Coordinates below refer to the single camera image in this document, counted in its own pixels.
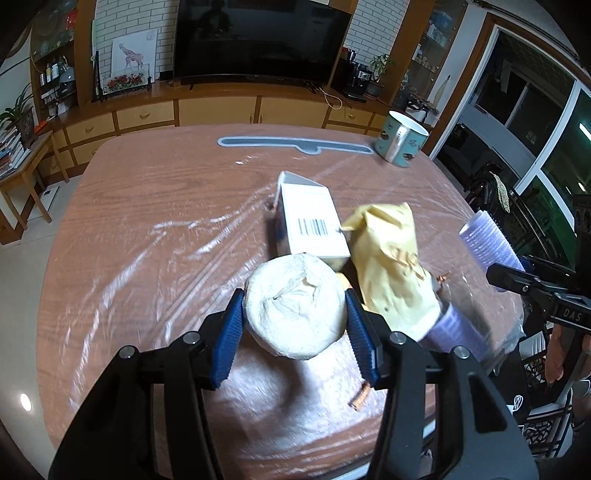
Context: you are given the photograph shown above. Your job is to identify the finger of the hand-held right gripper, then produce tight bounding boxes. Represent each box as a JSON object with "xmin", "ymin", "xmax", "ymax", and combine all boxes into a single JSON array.
[
  {"xmin": 524, "ymin": 255, "xmax": 575, "ymax": 284},
  {"xmin": 486, "ymin": 263, "xmax": 555, "ymax": 301}
]

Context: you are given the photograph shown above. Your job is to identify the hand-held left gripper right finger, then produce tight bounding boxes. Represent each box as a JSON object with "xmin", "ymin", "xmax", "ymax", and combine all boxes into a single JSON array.
[{"xmin": 344, "ymin": 288, "xmax": 539, "ymax": 480}]

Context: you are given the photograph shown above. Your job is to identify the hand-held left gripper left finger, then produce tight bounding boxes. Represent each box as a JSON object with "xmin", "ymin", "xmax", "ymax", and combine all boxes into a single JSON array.
[{"xmin": 48, "ymin": 288, "xmax": 245, "ymax": 480}]

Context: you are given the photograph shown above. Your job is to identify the purple hair roller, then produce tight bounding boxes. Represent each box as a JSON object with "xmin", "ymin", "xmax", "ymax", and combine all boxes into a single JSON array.
[
  {"xmin": 458, "ymin": 210, "xmax": 527, "ymax": 294},
  {"xmin": 422, "ymin": 302, "xmax": 492, "ymax": 365}
]

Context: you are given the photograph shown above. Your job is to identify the white paper roll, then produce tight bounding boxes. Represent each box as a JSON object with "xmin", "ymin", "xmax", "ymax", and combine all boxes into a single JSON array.
[{"xmin": 244, "ymin": 253, "xmax": 348, "ymax": 361}]

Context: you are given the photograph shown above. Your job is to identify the person's right hand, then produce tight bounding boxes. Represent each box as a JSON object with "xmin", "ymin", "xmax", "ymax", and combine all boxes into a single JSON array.
[{"xmin": 545, "ymin": 323, "xmax": 573, "ymax": 385}]

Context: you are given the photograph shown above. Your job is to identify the yellow paper bag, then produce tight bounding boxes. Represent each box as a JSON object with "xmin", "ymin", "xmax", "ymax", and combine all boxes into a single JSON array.
[{"xmin": 339, "ymin": 202, "xmax": 441, "ymax": 342}]

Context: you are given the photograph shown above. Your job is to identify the beige beaded cloth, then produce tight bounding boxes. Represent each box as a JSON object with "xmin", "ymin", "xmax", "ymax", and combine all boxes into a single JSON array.
[{"xmin": 492, "ymin": 173, "xmax": 511, "ymax": 213}]

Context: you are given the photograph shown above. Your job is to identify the dark wooden chair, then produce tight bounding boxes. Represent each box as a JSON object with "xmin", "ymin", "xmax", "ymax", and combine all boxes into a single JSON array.
[{"xmin": 464, "ymin": 166, "xmax": 522, "ymax": 217}]

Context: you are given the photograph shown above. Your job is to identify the white barcode carton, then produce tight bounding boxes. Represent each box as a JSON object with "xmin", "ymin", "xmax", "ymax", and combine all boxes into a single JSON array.
[{"xmin": 272, "ymin": 170, "xmax": 352, "ymax": 272}]

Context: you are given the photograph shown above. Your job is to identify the teal butterfly mug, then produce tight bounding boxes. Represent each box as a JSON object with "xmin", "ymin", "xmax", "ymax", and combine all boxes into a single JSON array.
[{"xmin": 373, "ymin": 110, "xmax": 431, "ymax": 168}]

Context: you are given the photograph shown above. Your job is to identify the grey flat strip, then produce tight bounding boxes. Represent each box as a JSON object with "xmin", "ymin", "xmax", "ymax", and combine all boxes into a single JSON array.
[{"xmin": 217, "ymin": 135, "xmax": 374, "ymax": 157}]

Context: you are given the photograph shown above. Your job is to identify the dark carved ornament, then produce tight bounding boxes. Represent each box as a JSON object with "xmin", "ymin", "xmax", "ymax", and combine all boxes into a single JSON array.
[{"xmin": 405, "ymin": 92, "xmax": 439, "ymax": 123}]

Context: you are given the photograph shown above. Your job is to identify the wooden television cabinet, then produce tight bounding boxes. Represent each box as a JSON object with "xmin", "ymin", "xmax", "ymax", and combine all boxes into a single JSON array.
[{"xmin": 28, "ymin": 78, "xmax": 393, "ymax": 185}]

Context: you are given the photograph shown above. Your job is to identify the glass door display cabinet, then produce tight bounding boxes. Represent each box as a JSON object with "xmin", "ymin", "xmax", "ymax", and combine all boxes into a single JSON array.
[{"xmin": 397, "ymin": 0, "xmax": 467, "ymax": 107}]

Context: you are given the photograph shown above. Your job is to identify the potted green plant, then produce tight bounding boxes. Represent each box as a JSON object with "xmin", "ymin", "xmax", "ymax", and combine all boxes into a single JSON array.
[{"xmin": 367, "ymin": 53, "xmax": 395, "ymax": 97}]

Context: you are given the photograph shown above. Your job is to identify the black coffee machine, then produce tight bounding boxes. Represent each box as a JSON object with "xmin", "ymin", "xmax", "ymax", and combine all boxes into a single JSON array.
[{"xmin": 342, "ymin": 48, "xmax": 375, "ymax": 103}]

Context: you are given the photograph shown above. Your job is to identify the small wooden side table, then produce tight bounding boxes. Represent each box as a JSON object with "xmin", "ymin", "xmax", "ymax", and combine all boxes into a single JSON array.
[{"xmin": 0, "ymin": 131, "xmax": 54, "ymax": 241}]

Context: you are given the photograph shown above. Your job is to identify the red flower picture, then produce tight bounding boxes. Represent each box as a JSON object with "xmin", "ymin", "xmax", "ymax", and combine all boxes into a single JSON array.
[{"xmin": 99, "ymin": 65, "xmax": 153, "ymax": 95}]

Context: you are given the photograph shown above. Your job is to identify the stack of books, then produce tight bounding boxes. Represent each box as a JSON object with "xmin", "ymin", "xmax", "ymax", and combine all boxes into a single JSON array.
[{"xmin": 0, "ymin": 124, "xmax": 28, "ymax": 181}]

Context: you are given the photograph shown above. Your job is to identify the giraffe drawing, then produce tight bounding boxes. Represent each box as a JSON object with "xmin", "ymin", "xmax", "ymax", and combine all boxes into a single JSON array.
[{"xmin": 111, "ymin": 28, "xmax": 160, "ymax": 77}]

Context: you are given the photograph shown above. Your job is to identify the long leaf potted plant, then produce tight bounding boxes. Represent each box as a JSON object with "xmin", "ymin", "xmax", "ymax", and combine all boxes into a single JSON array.
[{"xmin": 0, "ymin": 83, "xmax": 38, "ymax": 148}]

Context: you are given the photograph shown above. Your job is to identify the black flat television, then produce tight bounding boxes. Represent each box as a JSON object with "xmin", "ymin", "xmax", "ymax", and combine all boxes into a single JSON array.
[{"xmin": 173, "ymin": 0, "xmax": 354, "ymax": 88}]

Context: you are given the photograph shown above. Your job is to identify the wooden display shelf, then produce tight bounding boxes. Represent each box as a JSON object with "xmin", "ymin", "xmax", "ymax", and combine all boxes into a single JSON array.
[{"xmin": 30, "ymin": 0, "xmax": 93, "ymax": 121}]

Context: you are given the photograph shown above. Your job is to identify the white cable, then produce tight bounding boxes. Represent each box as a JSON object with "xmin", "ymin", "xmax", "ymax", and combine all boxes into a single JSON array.
[{"xmin": 318, "ymin": 85, "xmax": 347, "ymax": 110}]

